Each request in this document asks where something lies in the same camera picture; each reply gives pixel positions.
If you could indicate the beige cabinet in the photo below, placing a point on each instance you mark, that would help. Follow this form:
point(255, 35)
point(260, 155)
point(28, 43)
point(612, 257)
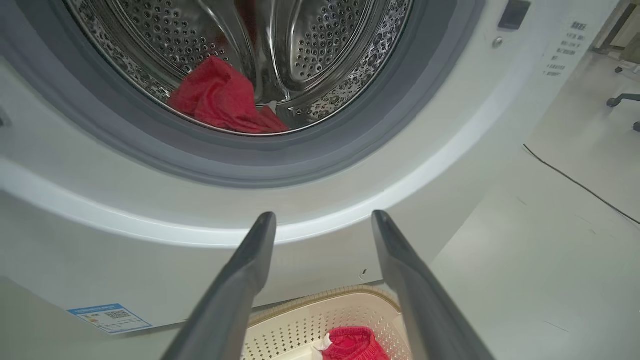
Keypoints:
point(627, 30)

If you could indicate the small silver screw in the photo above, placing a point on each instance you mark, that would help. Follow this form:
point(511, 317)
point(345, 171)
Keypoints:
point(497, 42)

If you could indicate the grey rubber door seal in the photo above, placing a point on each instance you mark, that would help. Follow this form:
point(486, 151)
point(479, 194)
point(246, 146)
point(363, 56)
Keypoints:
point(225, 160)

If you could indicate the black door latch slot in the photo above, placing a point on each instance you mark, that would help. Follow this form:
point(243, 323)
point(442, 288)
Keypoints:
point(514, 14)

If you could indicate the perforated steel washer drum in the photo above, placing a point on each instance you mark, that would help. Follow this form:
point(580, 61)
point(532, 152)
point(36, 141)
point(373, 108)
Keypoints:
point(325, 50)

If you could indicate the dark office chair base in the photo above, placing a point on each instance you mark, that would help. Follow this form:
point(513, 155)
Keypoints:
point(625, 97)

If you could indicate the cream perforated laundry basket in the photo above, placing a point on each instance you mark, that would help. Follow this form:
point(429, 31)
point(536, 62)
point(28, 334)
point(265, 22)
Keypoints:
point(290, 335)

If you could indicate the plain red garment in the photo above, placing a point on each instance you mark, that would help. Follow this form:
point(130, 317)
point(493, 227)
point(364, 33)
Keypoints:
point(220, 100)

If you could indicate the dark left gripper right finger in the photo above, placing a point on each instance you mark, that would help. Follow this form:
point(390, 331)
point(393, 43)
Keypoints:
point(430, 320)

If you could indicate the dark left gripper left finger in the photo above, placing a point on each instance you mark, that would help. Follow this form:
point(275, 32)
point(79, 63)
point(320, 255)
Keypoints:
point(230, 310)

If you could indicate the white front-load washing machine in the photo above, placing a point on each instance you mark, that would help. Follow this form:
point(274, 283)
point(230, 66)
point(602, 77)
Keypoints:
point(75, 225)

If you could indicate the blue energy label sticker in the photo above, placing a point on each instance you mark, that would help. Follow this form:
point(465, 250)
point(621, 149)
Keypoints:
point(110, 317)

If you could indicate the red knit garment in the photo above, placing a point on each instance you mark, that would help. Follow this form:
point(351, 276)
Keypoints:
point(352, 345)

